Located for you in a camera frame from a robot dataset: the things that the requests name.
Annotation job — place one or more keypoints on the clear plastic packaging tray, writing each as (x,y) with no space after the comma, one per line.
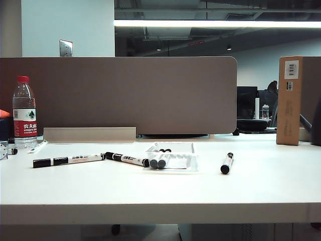
(180,157)

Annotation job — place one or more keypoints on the black white whiteboard marker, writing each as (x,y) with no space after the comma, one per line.
(225,168)
(153,163)
(75,159)
(162,163)
(128,159)

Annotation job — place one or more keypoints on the tall brown cardboard box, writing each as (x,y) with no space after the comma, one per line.
(288,113)

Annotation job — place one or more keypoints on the black partition foot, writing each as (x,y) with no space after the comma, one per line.
(175,136)

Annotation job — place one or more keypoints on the brown desk partition panel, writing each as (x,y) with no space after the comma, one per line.
(311,82)
(125,95)

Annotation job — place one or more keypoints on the black clamp knob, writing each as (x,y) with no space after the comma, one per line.
(236,132)

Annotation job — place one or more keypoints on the red ceiling sign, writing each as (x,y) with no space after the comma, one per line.
(196,43)

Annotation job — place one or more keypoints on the black computer monitor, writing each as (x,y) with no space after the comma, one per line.
(247,100)
(263,96)

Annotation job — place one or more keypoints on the black round cushion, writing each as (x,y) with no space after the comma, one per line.
(250,124)

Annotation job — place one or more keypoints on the white cylinder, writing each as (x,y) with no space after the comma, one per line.
(257,108)

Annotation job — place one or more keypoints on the black ceiling spotlight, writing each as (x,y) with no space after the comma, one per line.
(229,47)

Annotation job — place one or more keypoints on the long ceiling light strip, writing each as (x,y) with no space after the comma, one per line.
(200,23)

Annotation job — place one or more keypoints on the small glass jar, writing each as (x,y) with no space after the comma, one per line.
(265,113)

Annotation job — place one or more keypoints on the black office chair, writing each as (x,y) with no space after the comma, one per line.
(273,86)

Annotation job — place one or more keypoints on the black caster wheel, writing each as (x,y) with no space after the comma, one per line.
(116,229)

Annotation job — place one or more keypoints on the red label water bottle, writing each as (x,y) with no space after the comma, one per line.
(24,120)

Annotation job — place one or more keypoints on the small black knob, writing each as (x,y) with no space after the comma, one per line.
(14,151)

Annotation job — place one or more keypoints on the dark navy object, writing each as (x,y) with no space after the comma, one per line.
(5,128)

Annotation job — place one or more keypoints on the dark grey chair part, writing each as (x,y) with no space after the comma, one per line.
(316,125)

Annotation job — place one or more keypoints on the orange object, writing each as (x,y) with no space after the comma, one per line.
(4,114)

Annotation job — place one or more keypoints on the silver metal block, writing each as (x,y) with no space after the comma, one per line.
(3,150)

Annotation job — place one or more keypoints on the beige partition bracket strip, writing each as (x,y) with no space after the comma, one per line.
(87,134)

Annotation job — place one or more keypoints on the metal wall switch plate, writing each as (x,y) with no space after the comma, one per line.
(66,48)

